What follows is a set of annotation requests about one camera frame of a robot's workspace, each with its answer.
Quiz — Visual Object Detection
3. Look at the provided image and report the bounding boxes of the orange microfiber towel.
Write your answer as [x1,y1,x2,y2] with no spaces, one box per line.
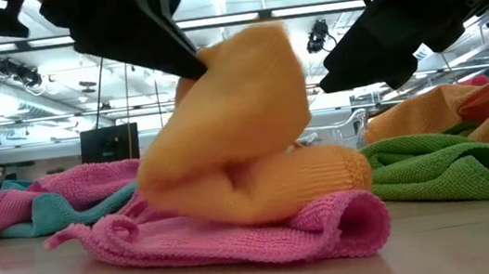
[119,9,379,240]
[359,77,489,160]

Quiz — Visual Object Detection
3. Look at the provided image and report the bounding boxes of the black hanging cable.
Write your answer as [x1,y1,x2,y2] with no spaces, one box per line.
[85,56,112,130]

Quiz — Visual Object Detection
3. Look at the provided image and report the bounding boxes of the black monitor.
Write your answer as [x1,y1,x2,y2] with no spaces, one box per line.
[77,121,142,166]

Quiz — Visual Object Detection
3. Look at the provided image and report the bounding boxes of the red object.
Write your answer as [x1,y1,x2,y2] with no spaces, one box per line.
[458,73,489,89]

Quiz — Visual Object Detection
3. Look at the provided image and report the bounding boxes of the pink microfiber towel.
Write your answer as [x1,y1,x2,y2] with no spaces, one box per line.
[40,162,395,274]
[0,156,148,241]

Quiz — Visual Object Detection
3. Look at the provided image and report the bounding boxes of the blue microfiber towel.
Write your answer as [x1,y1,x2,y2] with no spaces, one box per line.
[0,163,144,242]

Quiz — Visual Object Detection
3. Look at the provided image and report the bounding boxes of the green microfiber towel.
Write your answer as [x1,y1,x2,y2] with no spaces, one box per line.
[359,124,489,217]

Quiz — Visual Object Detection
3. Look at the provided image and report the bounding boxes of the black overhead frame beam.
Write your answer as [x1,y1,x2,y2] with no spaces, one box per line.
[0,0,369,56]

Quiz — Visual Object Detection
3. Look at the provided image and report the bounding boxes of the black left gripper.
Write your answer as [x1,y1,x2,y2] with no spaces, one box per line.
[0,0,211,105]

